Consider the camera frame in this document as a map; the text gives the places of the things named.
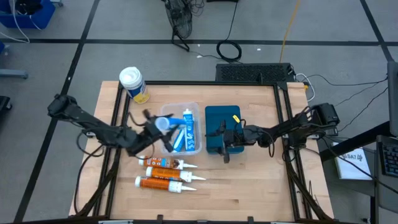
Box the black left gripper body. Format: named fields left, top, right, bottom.
left=126, top=123, right=164, bottom=156

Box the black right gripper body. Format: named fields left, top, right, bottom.
left=222, top=124, right=261, bottom=147

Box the blue silicone tube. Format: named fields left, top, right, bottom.
left=154, top=116, right=187, bottom=131
left=182, top=108, right=196, bottom=152
left=172, top=128, right=185, bottom=153

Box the orange white sealant tube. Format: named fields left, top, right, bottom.
left=145, top=166, right=206, bottom=184
left=134, top=175, right=197, bottom=194
left=138, top=155, right=198, bottom=170

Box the Lysol wipes canister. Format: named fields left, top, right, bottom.
left=119, top=66, right=150, bottom=105

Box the clear plastic bin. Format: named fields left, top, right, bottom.
left=160, top=101, right=203, bottom=156

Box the black computer case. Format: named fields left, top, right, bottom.
left=215, top=63, right=295, bottom=83

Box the black floor fan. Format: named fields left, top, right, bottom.
left=163, top=0, right=193, bottom=52

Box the white paper sheet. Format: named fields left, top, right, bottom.
left=334, top=147, right=373, bottom=180

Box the grey metal base bar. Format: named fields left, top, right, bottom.
left=0, top=68, right=29, bottom=79

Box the blue floor bin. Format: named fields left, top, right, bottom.
left=0, top=0, right=56, bottom=29

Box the black keyboard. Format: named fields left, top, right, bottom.
left=376, top=135, right=398, bottom=178

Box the black aluminium table frame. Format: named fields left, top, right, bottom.
left=73, top=80, right=335, bottom=224

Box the black power cable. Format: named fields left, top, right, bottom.
left=216, top=0, right=243, bottom=62

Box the black desk frame bar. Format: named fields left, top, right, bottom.
left=320, top=121, right=392, bottom=162

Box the yellow cable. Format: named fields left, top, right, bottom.
left=279, top=0, right=302, bottom=63

